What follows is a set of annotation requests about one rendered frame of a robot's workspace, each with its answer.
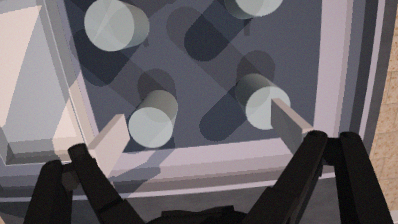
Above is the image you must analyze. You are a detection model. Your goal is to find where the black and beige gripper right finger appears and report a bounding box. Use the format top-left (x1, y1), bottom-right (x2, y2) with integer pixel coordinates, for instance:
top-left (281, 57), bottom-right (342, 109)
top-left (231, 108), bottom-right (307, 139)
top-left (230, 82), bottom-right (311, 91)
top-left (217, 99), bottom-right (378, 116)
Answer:
top-left (239, 98), bottom-right (394, 224)

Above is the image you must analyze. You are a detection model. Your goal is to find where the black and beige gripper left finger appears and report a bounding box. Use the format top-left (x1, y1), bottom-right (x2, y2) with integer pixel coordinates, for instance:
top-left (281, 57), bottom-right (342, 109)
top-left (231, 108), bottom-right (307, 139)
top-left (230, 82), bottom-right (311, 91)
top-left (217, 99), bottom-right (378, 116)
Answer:
top-left (23, 114), bottom-right (145, 224)

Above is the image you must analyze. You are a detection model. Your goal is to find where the clear glass cylinder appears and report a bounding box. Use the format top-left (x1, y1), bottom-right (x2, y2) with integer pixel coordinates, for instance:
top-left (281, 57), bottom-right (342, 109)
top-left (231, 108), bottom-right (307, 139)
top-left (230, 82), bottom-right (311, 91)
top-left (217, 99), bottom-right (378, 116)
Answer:
top-left (235, 74), bottom-right (290, 130)
top-left (84, 0), bottom-right (150, 51)
top-left (224, 0), bottom-right (283, 19)
top-left (128, 90), bottom-right (178, 148)

